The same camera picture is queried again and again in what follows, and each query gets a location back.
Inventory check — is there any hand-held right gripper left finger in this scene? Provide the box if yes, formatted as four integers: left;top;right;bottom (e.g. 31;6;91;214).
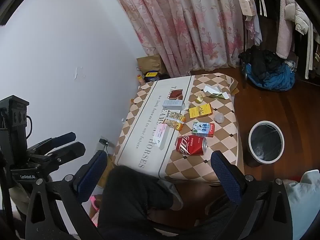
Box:
25;150;108;240

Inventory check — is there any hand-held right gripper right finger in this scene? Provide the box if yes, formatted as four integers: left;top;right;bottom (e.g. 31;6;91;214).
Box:
211;151;293;240

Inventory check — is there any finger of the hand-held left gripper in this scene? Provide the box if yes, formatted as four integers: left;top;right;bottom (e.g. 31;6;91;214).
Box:
37;142;86;167
27;132;77;155

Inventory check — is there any white rimmed trash bin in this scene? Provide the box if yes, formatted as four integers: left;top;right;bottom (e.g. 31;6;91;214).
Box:
248;121;285;168

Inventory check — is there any yellow cigarette box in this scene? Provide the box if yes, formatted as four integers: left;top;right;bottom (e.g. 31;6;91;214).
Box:
189;104;213;119

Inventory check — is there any pink item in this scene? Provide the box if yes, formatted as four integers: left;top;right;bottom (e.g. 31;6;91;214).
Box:
90;195;100;227

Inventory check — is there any person's leg in black pants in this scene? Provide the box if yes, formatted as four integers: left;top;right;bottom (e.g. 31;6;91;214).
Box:
96;165;175;240

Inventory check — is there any red soda can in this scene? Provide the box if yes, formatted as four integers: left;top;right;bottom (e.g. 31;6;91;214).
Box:
175;134;208;156

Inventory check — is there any blue white milk carton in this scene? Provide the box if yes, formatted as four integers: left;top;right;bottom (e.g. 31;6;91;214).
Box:
192;121;215;138

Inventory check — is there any person's grey shoe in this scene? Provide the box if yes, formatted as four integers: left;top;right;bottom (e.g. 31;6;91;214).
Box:
160;176;184;211

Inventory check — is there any pink white box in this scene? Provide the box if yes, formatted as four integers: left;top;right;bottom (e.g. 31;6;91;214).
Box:
154;124;171;150

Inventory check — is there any yellow snack packet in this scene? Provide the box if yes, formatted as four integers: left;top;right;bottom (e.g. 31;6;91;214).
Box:
159;110;187;131

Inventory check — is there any pale cloth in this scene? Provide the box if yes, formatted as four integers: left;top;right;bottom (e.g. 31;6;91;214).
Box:
285;169;320;240

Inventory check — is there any white opened paper box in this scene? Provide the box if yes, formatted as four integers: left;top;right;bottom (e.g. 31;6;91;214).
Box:
204;85;228;100

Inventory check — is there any white grey box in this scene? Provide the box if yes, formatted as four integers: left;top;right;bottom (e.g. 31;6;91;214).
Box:
162;100;188;110

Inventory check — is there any red brown packet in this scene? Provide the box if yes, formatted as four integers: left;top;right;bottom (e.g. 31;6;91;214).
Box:
169;89;184;100

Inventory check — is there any yellow blue container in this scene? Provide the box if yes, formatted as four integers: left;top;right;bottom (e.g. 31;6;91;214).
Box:
144;71;160;82

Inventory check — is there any blue cloth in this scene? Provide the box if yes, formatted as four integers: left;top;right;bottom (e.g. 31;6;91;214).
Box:
246;61;296;92

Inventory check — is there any brown paper bag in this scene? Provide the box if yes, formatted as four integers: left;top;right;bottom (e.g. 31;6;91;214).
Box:
136;54;167;77

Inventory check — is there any dark clothes pile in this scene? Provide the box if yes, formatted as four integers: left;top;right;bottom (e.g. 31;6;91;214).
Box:
239;45;288;85

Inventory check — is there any pink floral curtain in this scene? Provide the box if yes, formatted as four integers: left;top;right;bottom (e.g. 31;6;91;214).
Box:
106;0;247;78

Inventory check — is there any pink fleece garment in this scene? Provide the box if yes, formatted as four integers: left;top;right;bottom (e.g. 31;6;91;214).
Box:
276;0;298;59

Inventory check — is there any white floral hanging garment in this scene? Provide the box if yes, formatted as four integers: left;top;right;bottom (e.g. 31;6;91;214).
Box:
237;0;263;47

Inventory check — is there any white puffer jacket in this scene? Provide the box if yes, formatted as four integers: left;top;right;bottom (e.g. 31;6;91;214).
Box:
285;0;313;35

